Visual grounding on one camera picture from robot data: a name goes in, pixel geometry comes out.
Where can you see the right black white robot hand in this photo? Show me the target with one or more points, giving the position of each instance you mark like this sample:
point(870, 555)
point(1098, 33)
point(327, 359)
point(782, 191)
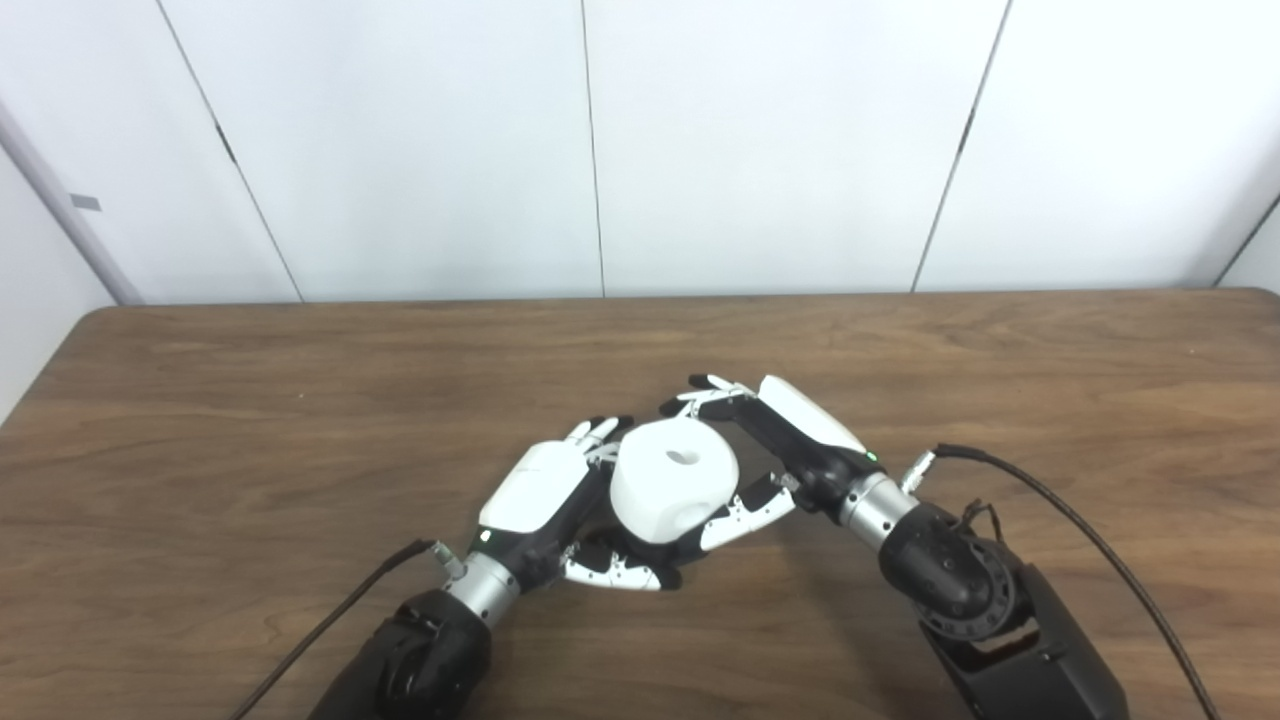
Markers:
point(810, 425)

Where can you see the grey wall corner trim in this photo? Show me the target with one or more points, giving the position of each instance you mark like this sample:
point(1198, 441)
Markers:
point(70, 210)

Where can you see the small grey wall tag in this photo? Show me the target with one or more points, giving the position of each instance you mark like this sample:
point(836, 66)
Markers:
point(85, 202)

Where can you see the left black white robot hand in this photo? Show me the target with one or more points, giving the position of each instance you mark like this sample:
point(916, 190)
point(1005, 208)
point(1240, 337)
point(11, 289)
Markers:
point(535, 490)

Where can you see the black flanged holder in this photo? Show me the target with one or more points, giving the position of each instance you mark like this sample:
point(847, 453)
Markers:
point(600, 545)

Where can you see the round white plastic piece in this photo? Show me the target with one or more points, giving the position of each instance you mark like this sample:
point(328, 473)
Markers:
point(665, 490)

